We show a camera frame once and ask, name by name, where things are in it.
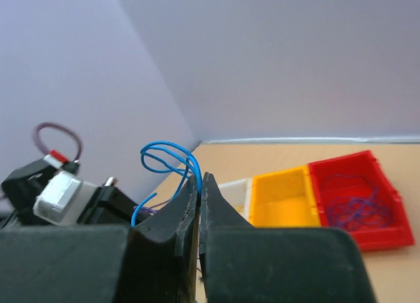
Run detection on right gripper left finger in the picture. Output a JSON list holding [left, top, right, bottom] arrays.
[[1, 177, 199, 302]]

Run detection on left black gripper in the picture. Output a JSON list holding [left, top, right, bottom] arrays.
[[1, 159, 137, 229]]

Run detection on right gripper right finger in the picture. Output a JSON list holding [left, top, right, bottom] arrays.
[[199, 172, 376, 302]]

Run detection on blue wire bundle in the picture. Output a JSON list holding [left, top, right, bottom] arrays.
[[133, 197, 173, 217]]

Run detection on light blue wire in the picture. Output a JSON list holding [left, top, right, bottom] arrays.
[[130, 140, 203, 228]]

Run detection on purple wires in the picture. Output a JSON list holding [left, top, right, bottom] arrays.
[[320, 173, 393, 232]]

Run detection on white plastic bin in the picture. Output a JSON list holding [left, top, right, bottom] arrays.
[[219, 178, 253, 220]]

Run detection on yellow plastic bin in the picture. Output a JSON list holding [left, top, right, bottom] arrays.
[[247, 165, 321, 228]]

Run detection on red plastic bin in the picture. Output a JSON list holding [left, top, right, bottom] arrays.
[[308, 150, 415, 251]]

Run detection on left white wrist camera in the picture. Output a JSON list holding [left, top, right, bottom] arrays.
[[33, 171, 98, 226]]

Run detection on aluminium back rail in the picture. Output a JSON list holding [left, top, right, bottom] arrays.
[[202, 136, 419, 144]]

